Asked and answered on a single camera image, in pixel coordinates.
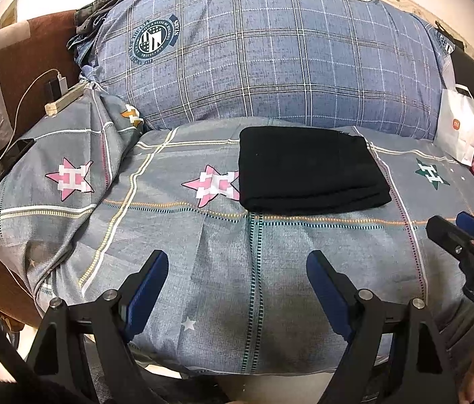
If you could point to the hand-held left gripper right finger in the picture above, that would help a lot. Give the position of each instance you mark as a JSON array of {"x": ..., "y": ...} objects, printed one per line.
[{"x": 325, "y": 290}]

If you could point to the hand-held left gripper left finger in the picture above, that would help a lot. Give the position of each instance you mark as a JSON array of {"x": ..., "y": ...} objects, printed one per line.
[{"x": 148, "y": 290}]

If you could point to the black pants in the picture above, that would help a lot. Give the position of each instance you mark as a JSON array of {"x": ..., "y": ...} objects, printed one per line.
[{"x": 304, "y": 168}]

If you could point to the grey star-print bedsheet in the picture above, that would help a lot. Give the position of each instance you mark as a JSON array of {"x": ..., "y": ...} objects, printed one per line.
[{"x": 178, "y": 240}]

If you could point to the white paper bag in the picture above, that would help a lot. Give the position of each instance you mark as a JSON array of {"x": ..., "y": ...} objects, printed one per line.
[{"x": 458, "y": 126}]

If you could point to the black chair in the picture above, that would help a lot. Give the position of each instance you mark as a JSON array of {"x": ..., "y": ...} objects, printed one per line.
[{"x": 470, "y": 71}]

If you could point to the black smartphone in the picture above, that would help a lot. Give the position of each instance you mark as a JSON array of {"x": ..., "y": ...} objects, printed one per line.
[{"x": 5, "y": 166}]

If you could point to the white power strip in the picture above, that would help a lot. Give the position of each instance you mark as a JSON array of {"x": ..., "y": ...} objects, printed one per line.
[{"x": 62, "y": 101}]

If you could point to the black power bank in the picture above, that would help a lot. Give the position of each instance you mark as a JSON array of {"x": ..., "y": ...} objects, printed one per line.
[{"x": 51, "y": 89}]

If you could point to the white charger plug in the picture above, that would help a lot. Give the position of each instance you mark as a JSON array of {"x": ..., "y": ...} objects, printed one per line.
[{"x": 62, "y": 81}]

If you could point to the blue plaid quilt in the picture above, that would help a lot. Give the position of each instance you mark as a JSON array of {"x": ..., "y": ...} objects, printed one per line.
[{"x": 283, "y": 59}]

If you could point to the brown wooden headboard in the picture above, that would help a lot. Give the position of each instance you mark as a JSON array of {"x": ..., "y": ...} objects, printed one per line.
[{"x": 52, "y": 25}]

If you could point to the dark crumpled clothing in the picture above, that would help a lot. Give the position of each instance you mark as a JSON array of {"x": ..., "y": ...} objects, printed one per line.
[{"x": 98, "y": 10}]

